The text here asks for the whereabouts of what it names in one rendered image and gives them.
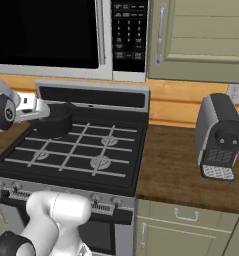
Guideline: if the silver microwave door handle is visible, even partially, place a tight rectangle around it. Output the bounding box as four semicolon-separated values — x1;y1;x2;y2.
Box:
96;0;107;66

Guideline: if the silver drawer handle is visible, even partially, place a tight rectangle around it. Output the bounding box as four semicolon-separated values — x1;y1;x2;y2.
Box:
173;207;200;223

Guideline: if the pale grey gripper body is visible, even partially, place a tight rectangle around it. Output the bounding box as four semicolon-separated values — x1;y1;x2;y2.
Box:
33;99;53;121

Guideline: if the silver base cupboard handle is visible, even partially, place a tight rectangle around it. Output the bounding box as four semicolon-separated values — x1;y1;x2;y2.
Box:
139;222;148;250

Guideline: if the white wall socket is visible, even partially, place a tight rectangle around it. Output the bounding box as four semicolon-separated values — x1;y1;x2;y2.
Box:
226;83;239;105

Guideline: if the green wall cupboard door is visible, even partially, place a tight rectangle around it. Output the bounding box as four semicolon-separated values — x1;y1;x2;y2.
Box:
147;0;239;85

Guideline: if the silver microwave oven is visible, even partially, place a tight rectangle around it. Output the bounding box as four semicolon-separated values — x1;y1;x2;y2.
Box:
0;0;149;83

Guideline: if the green drawer front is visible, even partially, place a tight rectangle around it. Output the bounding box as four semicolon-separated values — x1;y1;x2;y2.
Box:
135;198;239;232

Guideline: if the silver and black coffee machine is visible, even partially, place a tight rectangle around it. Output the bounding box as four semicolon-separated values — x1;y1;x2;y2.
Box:
194;92;239;183

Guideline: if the black oven door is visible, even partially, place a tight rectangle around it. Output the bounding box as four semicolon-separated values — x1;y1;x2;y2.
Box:
0;196;136;256

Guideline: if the black and silver stove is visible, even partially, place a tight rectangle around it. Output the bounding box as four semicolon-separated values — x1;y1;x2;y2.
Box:
0;79;152;256

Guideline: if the black pot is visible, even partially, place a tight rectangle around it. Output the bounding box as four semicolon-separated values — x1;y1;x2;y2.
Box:
33;102;76;139

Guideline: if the silver wall cupboard handle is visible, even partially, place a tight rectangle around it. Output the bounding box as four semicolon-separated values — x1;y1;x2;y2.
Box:
154;2;169;65

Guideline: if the silver stove knob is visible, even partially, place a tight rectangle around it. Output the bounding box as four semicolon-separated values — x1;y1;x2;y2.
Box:
110;195;124;208
90;192;103;205
10;182;22;196

